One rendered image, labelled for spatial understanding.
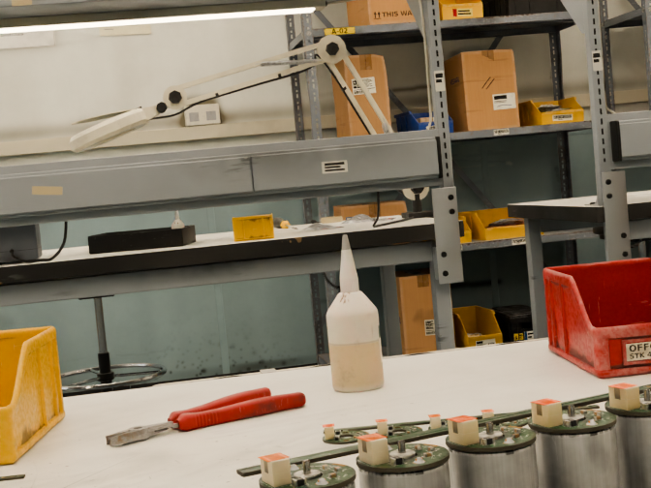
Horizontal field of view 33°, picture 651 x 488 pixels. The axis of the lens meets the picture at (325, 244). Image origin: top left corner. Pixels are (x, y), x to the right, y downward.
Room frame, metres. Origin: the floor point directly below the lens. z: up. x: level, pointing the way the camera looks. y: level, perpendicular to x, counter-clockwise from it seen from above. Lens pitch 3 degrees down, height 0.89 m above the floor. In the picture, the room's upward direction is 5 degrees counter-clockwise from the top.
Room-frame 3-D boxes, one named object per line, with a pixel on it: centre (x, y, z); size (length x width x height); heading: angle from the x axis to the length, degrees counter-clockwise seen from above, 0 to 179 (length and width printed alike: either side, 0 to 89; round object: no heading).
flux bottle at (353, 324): (0.72, -0.01, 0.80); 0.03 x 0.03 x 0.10
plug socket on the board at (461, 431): (0.30, -0.03, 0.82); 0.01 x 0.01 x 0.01; 25
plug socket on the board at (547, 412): (0.31, -0.06, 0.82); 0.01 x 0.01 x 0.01; 25
